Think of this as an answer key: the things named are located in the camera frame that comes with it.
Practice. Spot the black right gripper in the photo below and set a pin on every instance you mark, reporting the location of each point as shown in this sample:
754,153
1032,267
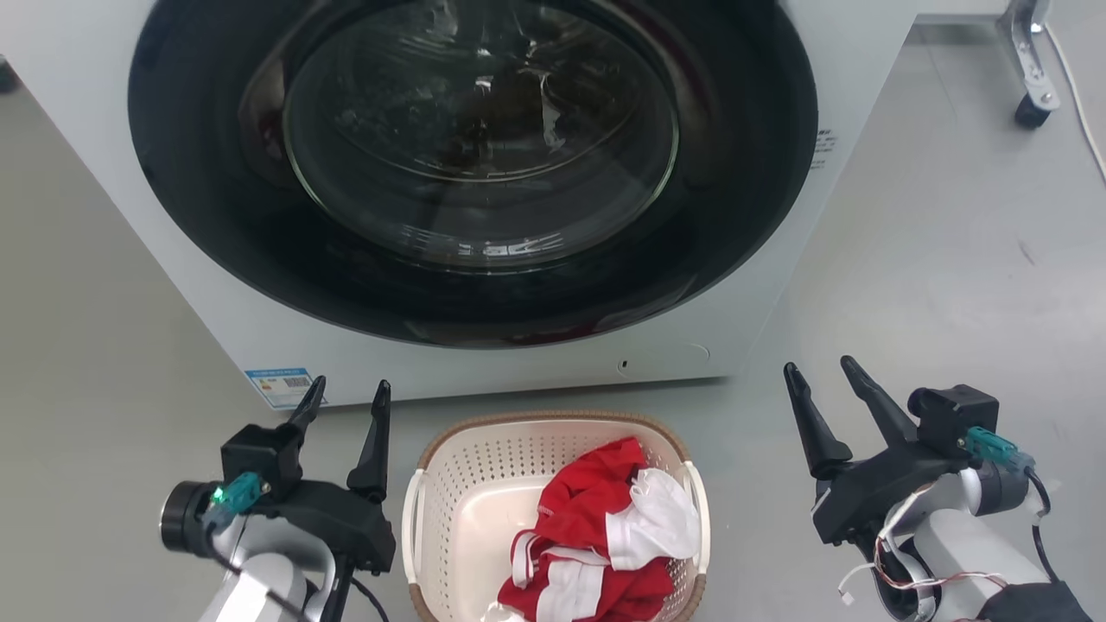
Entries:
873,497

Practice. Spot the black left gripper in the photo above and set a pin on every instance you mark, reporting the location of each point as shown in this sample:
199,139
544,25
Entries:
346,523

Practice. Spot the cream perforated laundry basket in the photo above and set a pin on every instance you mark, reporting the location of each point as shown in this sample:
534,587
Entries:
484,484

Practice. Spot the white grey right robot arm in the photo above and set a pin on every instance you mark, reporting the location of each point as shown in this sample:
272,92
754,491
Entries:
959,544

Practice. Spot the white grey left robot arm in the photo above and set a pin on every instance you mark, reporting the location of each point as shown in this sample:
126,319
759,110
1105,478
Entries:
259,579

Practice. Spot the blue energy label sticker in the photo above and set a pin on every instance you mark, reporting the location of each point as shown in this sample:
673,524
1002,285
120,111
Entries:
276,387

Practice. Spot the white crumpled garment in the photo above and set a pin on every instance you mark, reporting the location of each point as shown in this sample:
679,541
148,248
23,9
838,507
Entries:
661,518

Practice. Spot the red and white garment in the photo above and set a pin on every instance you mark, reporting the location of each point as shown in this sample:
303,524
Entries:
587,492

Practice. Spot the black round washer door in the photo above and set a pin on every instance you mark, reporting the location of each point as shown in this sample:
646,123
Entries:
199,216

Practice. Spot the black caster wheel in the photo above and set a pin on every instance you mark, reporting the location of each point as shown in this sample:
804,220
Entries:
1031,112
7,76

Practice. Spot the white front-load washing machine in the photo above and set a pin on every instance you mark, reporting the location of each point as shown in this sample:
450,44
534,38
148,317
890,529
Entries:
86,130

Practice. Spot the grey metal stand leg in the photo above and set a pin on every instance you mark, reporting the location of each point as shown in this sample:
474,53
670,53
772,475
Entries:
1028,52

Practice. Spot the white board panel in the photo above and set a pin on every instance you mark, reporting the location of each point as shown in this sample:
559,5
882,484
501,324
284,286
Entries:
959,9

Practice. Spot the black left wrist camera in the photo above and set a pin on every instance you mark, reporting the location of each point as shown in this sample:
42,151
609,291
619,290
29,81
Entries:
255,453

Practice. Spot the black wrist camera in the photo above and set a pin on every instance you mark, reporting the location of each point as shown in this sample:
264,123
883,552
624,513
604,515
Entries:
955,413
255,453

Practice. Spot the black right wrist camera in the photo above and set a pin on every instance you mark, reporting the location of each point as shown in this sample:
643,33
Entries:
955,413

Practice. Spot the teal left camera connector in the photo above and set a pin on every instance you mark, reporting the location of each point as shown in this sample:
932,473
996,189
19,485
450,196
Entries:
232,497

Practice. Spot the teal camera connector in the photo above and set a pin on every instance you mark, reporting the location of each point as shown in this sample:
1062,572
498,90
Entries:
232,497
994,447

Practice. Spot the teal right camera connector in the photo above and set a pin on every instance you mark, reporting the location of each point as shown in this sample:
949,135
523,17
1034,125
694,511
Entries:
994,447

